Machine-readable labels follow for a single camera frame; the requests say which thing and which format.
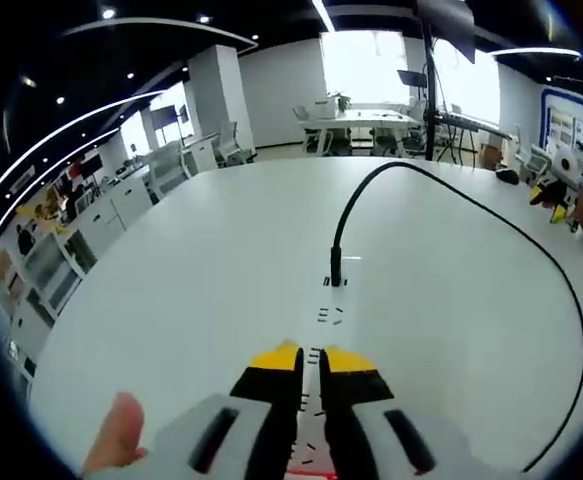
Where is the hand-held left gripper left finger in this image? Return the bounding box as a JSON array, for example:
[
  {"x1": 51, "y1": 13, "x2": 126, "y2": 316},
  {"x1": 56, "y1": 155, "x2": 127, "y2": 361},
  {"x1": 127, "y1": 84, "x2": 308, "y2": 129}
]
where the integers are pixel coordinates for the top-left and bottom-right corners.
[{"x1": 153, "y1": 339, "x2": 305, "y2": 480}]

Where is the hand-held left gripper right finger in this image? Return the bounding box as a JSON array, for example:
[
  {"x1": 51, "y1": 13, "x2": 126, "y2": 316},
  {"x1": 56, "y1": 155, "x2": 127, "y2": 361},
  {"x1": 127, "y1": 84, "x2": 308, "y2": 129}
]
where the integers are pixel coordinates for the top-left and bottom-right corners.
[{"x1": 318, "y1": 344, "x2": 478, "y2": 480}]

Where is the black cable with plug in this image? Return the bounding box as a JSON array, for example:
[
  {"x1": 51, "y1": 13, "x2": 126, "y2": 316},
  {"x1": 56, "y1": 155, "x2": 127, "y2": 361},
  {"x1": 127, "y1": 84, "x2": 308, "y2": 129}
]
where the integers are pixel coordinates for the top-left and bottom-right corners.
[{"x1": 328, "y1": 160, "x2": 583, "y2": 474}]

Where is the white desk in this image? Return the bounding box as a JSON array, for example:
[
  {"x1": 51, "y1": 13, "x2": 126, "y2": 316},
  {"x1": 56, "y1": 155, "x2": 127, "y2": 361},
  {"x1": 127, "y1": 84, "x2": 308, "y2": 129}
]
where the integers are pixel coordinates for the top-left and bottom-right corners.
[{"x1": 27, "y1": 156, "x2": 583, "y2": 480}]

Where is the person's left hand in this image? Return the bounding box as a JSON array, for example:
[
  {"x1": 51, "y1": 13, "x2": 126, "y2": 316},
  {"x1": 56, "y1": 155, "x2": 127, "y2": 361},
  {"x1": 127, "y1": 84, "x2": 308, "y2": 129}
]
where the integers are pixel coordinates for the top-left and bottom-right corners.
[{"x1": 81, "y1": 391, "x2": 149, "y2": 479}]

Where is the white office chair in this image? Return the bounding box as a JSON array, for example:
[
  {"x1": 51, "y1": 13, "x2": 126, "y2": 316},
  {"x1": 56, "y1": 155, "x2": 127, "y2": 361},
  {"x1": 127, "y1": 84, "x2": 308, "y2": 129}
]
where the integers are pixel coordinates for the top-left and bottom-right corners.
[
  {"x1": 517, "y1": 143, "x2": 548, "y2": 182},
  {"x1": 214, "y1": 120, "x2": 246, "y2": 167},
  {"x1": 146, "y1": 143, "x2": 193, "y2": 197}
]

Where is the cardboard box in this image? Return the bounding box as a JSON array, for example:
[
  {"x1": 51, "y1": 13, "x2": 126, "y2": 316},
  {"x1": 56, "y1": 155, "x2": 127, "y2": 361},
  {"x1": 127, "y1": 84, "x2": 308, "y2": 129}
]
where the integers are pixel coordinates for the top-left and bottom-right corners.
[{"x1": 479, "y1": 142, "x2": 504, "y2": 169}]

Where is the black keyboard stand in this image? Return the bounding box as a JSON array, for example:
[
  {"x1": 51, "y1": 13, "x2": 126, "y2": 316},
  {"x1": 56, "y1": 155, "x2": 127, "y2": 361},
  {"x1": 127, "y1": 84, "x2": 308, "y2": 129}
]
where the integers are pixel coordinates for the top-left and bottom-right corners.
[{"x1": 438, "y1": 110, "x2": 503, "y2": 164}]

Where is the straight ceiling light strip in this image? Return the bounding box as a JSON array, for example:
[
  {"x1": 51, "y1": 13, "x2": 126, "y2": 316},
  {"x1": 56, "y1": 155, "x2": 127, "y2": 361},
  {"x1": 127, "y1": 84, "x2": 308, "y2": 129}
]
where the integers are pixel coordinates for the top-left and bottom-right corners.
[{"x1": 489, "y1": 46, "x2": 583, "y2": 59}]

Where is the black light stand pole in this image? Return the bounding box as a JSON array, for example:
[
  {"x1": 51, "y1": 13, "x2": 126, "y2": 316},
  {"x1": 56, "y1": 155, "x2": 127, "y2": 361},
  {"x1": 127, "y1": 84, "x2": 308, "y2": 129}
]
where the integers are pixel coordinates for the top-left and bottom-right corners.
[{"x1": 419, "y1": 0, "x2": 441, "y2": 162}]

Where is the black monitor on stand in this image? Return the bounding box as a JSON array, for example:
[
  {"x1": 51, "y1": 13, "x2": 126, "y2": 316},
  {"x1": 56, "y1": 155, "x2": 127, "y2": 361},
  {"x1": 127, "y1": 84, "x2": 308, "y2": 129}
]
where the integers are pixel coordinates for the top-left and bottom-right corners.
[{"x1": 396, "y1": 69, "x2": 428, "y2": 104}]

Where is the black flag panel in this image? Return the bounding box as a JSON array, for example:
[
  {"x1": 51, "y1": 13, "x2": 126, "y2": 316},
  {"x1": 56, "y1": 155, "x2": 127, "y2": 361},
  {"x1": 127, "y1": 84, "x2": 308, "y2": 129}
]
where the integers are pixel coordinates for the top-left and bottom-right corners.
[{"x1": 414, "y1": 0, "x2": 478, "y2": 65}]

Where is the white meeting table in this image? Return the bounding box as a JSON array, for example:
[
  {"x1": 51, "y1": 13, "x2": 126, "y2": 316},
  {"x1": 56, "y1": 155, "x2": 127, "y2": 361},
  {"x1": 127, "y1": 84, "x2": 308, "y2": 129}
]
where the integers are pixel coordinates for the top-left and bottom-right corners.
[{"x1": 297, "y1": 110, "x2": 424, "y2": 157}]

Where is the green potted plant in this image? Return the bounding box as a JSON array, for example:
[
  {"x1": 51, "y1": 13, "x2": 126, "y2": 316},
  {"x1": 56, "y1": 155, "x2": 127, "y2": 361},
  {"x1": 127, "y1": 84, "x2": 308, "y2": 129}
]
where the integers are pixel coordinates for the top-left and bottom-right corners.
[{"x1": 328, "y1": 91, "x2": 354, "y2": 114}]

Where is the row of white cabinets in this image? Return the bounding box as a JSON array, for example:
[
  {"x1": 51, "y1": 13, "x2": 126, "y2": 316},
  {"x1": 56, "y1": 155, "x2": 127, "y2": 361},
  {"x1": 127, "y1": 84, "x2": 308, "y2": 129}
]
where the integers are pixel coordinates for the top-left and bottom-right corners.
[{"x1": 0, "y1": 168, "x2": 155, "y2": 361}]

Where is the curved ceiling light strip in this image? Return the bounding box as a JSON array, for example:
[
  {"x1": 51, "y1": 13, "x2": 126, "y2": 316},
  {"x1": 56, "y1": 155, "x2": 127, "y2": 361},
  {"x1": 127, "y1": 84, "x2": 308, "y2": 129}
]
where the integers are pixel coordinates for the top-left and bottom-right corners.
[
  {"x1": 0, "y1": 89, "x2": 166, "y2": 207},
  {"x1": 61, "y1": 16, "x2": 260, "y2": 52}
]

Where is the blue framed wall poster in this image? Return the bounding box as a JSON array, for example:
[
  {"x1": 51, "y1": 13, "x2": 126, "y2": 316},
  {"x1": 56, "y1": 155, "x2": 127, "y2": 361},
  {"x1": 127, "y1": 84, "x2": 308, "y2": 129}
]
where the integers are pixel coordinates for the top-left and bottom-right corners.
[{"x1": 539, "y1": 85, "x2": 583, "y2": 197}]

